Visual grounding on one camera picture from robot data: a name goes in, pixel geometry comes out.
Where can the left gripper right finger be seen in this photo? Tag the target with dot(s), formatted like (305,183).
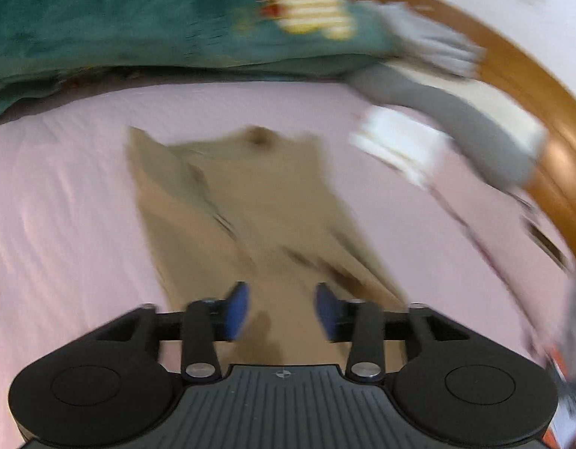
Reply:
(449,382)

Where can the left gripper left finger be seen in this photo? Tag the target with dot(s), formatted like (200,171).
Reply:
(118,382)

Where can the tan t-shirt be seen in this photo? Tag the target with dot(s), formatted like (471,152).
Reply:
(254,207)

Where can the orange bedside items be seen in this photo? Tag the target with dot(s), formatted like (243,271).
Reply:
(561,432)

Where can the white folded cloth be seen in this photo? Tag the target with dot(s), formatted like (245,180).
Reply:
(399,139)

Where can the grey pillow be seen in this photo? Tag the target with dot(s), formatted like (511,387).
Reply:
(499,160)

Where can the grey folded garment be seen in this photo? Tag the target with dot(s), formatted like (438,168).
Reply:
(429,41)

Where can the green plush blanket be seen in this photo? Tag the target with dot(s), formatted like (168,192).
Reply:
(44,43)

